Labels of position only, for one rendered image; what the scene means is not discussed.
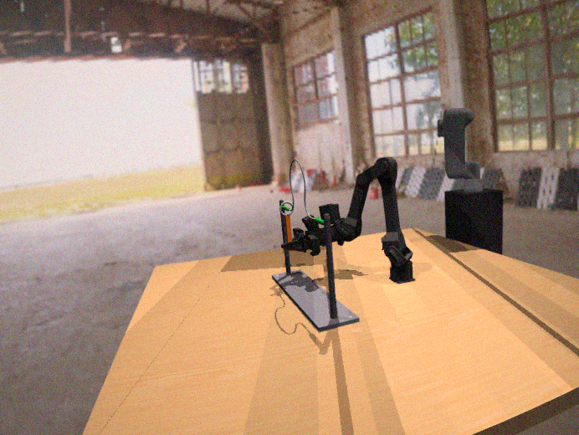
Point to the orange handle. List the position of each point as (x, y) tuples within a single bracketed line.
[(287, 221)]

